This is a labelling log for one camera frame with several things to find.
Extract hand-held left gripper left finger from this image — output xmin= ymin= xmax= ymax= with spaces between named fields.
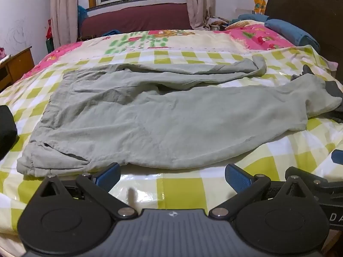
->
xmin=35 ymin=163 xmax=138 ymax=218

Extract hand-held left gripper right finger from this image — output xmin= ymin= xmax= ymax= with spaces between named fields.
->
xmin=208 ymin=164 xmax=315 ymax=219

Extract grey-green pants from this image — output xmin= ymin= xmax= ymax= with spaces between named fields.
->
xmin=17 ymin=54 xmax=343 ymax=178

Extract checked printed bed blanket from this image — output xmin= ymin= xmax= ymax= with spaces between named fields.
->
xmin=0 ymin=21 xmax=343 ymax=247

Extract black cloth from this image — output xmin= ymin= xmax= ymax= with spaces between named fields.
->
xmin=0 ymin=105 xmax=18 ymax=160

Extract blue rolled pillow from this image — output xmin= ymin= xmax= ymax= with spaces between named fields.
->
xmin=264 ymin=19 xmax=320 ymax=52

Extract wooden cabinet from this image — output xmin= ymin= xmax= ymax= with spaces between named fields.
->
xmin=0 ymin=46 xmax=35 ymax=91

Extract dark wooden headboard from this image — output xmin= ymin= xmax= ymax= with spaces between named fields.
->
xmin=264 ymin=0 xmax=343 ymax=81

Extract yellow pillow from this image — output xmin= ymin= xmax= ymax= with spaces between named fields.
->
xmin=224 ymin=20 xmax=252 ymax=30

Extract pile of small clutter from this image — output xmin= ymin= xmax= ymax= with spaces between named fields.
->
xmin=206 ymin=16 xmax=231 ymax=31

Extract blue plastic bag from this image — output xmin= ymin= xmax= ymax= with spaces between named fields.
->
xmin=77 ymin=5 xmax=89 ymax=36

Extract long beige curtain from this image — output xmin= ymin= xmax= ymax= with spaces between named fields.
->
xmin=48 ymin=0 xmax=79 ymax=50

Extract orange snack packet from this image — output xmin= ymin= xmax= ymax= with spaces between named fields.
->
xmin=252 ymin=0 xmax=268 ymax=15

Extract short beige curtain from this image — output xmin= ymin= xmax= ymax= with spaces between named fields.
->
xmin=184 ymin=0 xmax=217 ymax=30

